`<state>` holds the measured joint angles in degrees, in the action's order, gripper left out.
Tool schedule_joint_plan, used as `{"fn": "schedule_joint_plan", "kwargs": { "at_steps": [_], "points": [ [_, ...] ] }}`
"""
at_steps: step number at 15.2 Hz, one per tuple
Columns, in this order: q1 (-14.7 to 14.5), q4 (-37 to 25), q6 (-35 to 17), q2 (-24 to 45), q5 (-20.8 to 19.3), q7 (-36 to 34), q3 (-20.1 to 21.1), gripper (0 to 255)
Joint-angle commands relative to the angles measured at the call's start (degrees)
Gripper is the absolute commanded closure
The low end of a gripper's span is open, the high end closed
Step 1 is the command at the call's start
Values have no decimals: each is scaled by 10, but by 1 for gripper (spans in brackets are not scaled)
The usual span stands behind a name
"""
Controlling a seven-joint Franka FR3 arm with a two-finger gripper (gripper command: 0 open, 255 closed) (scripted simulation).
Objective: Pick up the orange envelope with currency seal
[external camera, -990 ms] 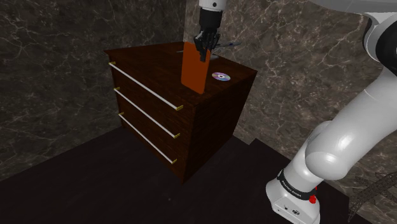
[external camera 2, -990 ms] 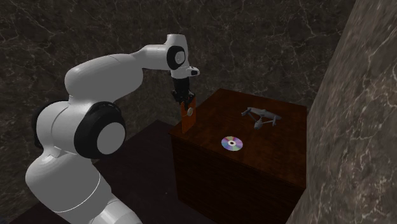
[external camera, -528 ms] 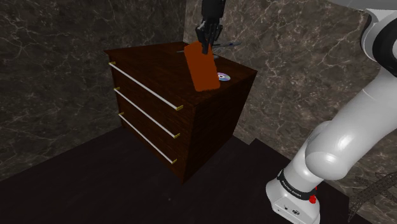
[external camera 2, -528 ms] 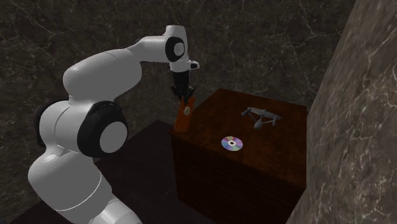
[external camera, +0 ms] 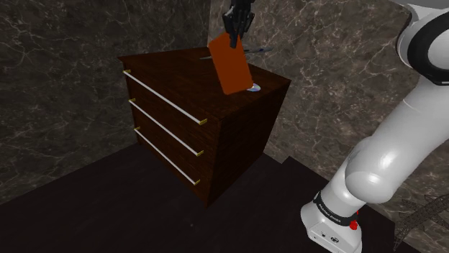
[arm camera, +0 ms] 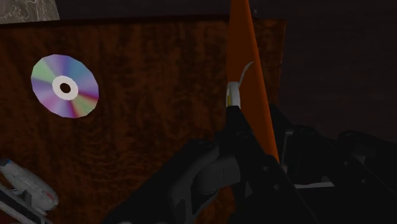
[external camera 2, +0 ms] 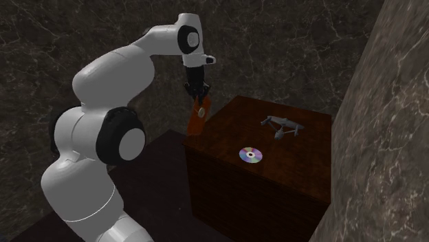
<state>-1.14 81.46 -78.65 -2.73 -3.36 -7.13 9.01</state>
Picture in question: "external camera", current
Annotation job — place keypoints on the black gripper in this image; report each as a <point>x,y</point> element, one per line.
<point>242,7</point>

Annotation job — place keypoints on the orange book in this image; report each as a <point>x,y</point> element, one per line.
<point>233,68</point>

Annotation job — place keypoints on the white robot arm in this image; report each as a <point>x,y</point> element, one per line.
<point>393,154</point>

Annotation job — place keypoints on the grey pen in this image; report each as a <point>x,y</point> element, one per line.
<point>259,50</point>

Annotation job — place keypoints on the silver disc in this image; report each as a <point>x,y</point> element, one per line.
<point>255,88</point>

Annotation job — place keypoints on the dark wooden chest of drawers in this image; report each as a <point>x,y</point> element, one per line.
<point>182,84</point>

